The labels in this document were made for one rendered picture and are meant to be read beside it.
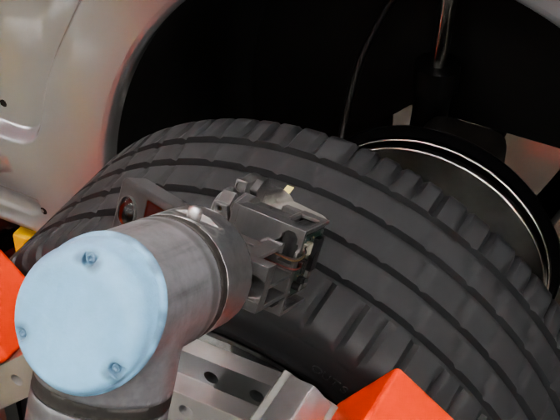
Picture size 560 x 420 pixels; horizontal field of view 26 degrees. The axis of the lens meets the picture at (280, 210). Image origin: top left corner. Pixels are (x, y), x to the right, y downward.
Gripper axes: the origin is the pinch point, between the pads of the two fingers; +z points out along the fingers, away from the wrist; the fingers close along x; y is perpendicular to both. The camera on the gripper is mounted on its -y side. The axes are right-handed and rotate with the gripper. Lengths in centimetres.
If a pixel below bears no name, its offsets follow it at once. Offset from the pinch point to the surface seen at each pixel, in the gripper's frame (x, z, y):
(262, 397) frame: -14.0, -5.4, 5.3
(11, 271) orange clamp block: -14.0, -3.6, -22.2
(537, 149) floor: -22, 213, -9
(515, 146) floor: -23, 212, -15
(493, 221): -4.0, 43.9, 11.3
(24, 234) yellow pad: -32, 48, -52
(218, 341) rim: -12.4, -2.2, -1.0
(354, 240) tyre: -0.7, 3.2, 6.5
